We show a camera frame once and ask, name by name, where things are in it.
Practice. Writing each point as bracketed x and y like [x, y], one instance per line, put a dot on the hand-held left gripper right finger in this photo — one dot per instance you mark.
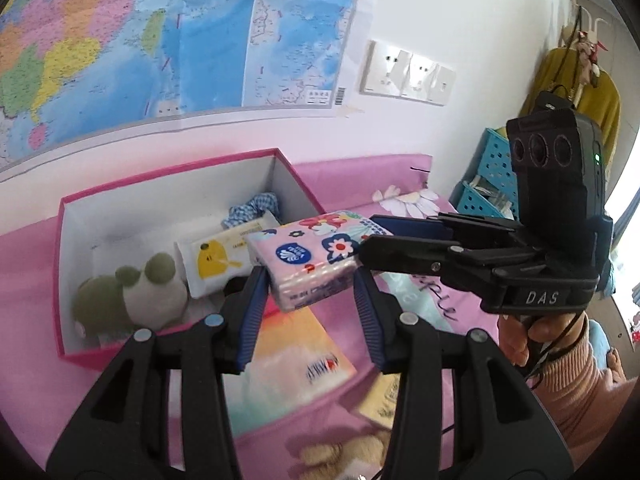
[370, 320]

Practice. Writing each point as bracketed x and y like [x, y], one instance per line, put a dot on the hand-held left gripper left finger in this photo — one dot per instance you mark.
[252, 310]

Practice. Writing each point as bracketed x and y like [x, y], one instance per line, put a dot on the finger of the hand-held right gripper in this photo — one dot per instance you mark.
[405, 225]
[400, 255]

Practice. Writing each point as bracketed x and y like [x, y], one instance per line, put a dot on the yellow duck wipes packet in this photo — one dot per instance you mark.
[215, 260]

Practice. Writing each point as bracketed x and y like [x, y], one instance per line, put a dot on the floral tissue pack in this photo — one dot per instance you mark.
[310, 255]

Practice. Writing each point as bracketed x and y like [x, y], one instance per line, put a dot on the blue gingham scrunchie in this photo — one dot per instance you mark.
[255, 205]

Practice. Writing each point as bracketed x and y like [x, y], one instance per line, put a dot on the beige plush toy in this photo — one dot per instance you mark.
[345, 452]

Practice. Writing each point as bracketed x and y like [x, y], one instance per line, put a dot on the pink cardboard box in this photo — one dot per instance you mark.
[150, 215]

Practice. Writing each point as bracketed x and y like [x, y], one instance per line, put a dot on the green plush toy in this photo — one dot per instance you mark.
[100, 305]

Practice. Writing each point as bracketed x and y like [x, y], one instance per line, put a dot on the person's right forearm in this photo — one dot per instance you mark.
[575, 400]

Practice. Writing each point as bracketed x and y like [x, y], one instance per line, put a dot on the person's right hand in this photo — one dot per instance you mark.
[515, 345]

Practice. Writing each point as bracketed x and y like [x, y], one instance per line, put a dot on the pastel tissue box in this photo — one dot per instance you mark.
[290, 355]

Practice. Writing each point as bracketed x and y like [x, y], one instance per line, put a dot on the blue perforated plastic basket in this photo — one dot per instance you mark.
[475, 200]
[495, 160]

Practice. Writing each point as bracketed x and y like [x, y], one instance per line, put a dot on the yellow printed packet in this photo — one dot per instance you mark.
[380, 400]

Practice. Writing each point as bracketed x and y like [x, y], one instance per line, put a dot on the yellow hanging garment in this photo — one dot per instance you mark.
[550, 75]

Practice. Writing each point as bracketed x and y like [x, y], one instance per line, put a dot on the white wall socket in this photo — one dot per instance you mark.
[442, 85]
[382, 67]
[417, 77]

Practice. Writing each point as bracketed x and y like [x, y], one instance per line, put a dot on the colourful wall map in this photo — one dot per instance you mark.
[125, 35]

